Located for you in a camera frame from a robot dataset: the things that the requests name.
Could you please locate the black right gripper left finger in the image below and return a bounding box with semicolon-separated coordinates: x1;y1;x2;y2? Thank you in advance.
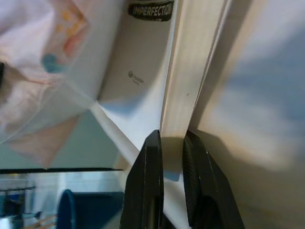
120;130;164;229

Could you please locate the white book blue lettered cover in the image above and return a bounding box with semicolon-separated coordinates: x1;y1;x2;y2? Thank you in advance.
89;0;234;229

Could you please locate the pink pillow with coloured dots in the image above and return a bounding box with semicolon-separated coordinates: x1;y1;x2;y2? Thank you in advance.
0;0;96;167

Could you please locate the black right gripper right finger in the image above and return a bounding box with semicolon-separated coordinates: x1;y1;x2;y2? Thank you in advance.
182;130;246;229

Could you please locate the blue round waste bin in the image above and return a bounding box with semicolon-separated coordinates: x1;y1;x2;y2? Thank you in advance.
56;189;125;229

